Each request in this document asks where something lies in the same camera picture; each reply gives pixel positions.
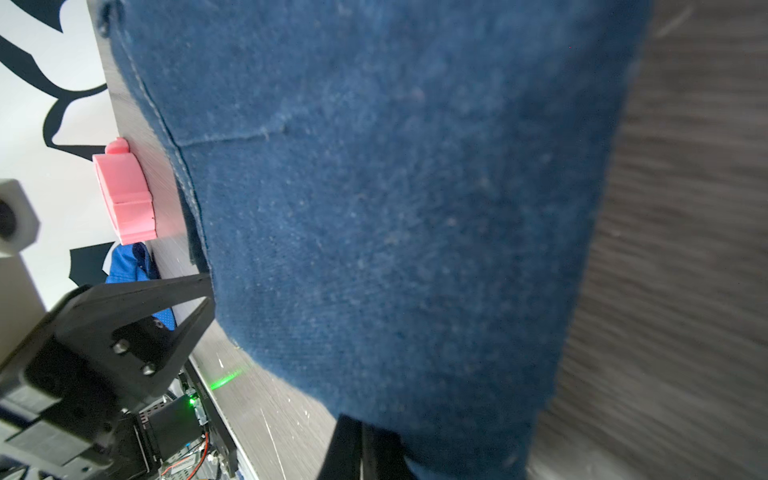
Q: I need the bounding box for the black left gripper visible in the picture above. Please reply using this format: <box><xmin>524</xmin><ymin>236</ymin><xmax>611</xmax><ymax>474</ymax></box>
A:
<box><xmin>1</xmin><ymin>273</ymin><xmax>215</xmax><ymax>479</ymax></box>

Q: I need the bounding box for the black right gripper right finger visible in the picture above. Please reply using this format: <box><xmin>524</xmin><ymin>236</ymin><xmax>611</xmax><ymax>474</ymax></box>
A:
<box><xmin>362</xmin><ymin>424</ymin><xmax>414</xmax><ymax>480</ymax></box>

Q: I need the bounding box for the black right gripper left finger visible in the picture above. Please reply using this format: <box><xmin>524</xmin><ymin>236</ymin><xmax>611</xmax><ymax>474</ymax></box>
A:
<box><xmin>317</xmin><ymin>415</ymin><xmax>362</xmax><ymax>480</ymax></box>

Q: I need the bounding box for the pink alarm clock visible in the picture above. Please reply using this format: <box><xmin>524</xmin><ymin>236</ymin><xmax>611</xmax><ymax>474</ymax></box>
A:
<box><xmin>92</xmin><ymin>138</ymin><xmax>157</xmax><ymax>245</ymax></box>

